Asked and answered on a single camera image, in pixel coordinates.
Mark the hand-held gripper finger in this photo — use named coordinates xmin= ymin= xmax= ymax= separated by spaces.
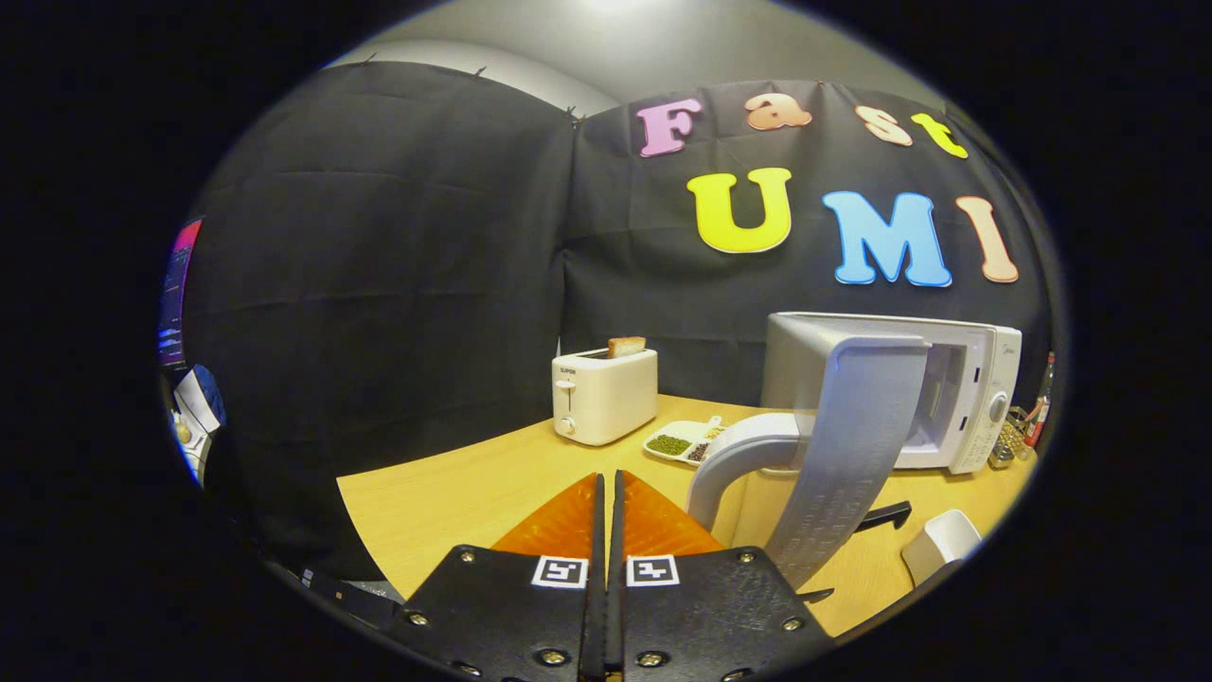
xmin=383 ymin=472 xmax=607 ymax=682
xmin=614 ymin=469 xmax=834 ymax=682

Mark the white toaster oven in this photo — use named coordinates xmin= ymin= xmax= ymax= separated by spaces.
xmin=686 ymin=312 xmax=1024 ymax=602

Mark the cream bread toaster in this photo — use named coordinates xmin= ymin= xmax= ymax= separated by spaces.
xmin=552 ymin=348 xmax=659 ymax=447

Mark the white divided tray of beans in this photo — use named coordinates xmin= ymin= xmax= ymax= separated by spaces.
xmin=643 ymin=415 xmax=730 ymax=467

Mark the white rectangular dish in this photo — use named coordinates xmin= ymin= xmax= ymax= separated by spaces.
xmin=901 ymin=509 xmax=983 ymax=588

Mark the white paper item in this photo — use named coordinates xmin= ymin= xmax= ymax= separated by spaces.
xmin=173 ymin=368 xmax=225 ymax=435

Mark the clear bottle with red label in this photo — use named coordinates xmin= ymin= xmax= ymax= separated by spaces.
xmin=1030 ymin=352 xmax=1056 ymax=448

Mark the computer monitor screen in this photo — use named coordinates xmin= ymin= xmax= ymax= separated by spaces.
xmin=157 ymin=218 xmax=204 ymax=368

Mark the metal wire holder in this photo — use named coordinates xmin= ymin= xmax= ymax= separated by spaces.
xmin=988 ymin=409 xmax=1035 ymax=470

